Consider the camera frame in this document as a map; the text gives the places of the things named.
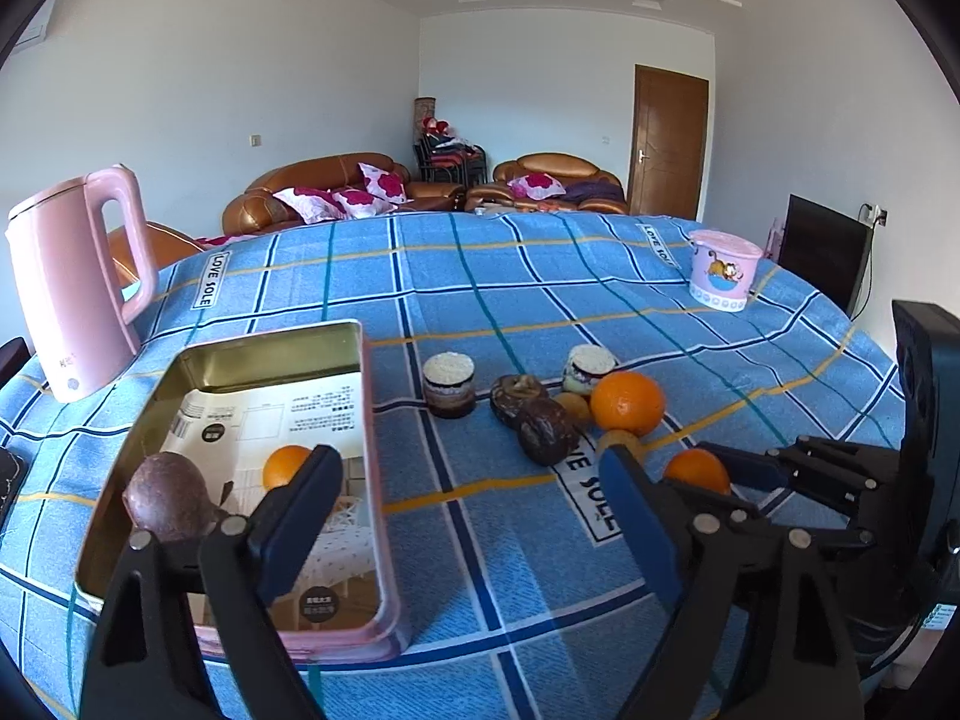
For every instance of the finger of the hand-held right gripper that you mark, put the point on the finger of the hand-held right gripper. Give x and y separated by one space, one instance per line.
750 466
862 540

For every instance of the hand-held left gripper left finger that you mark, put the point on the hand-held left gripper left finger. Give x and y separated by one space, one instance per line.
300 517

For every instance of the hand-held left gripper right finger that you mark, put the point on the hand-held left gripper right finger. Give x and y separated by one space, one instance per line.
637 514

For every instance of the small orange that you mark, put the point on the small orange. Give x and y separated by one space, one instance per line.
283 465
694 469

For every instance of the smooth purple passion fruit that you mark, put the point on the smooth purple passion fruit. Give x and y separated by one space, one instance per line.
161 495

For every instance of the pink metal tin box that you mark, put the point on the pink metal tin box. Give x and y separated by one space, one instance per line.
262 352

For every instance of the wrinkled dark passion fruit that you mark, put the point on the wrinkled dark passion fruit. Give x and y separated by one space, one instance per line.
547 431
517 394

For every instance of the small yellow fruit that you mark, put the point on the small yellow fruit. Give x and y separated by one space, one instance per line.
622 439
576 409

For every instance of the printed paper leaflet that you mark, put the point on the printed paper leaflet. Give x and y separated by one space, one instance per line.
315 412

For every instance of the large orange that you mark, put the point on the large orange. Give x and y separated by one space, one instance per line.
626 401

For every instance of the pink cartoon mug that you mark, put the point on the pink cartoon mug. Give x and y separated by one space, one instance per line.
720 270

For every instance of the black television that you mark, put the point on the black television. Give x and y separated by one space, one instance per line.
821 251

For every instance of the blue plaid tablecloth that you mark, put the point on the blue plaid tablecloth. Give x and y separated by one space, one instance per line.
525 300

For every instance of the black phone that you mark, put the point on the black phone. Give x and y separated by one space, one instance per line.
9 484

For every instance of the brown leather chair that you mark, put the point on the brown leather chair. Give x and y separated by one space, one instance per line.
169 244

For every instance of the white red floral pillow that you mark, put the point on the white red floral pillow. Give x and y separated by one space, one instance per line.
364 201
307 204
384 181
536 184

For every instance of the purple blanket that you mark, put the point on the purple blanket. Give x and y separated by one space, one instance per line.
596 191

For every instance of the pink electric kettle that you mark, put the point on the pink electric kettle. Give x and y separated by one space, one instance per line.
67 292

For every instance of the brown wooden door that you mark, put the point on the brown wooden door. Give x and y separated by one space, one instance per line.
667 142

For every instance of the long brown leather sofa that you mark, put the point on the long brown leather sofa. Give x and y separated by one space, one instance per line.
315 172

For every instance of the brown leather armchair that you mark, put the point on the brown leather armchair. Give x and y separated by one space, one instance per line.
555 165

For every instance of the stack of dark chairs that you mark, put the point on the stack of dark chairs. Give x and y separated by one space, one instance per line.
450 157

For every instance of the red plush toys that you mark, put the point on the red plush toys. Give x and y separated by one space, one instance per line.
435 126

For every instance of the tall patterned floor vase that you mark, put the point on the tall patterned floor vase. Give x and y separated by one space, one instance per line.
424 109

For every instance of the white air conditioner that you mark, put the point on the white air conditioner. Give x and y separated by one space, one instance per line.
37 26

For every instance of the wall power outlet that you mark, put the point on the wall power outlet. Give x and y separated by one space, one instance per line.
876 214

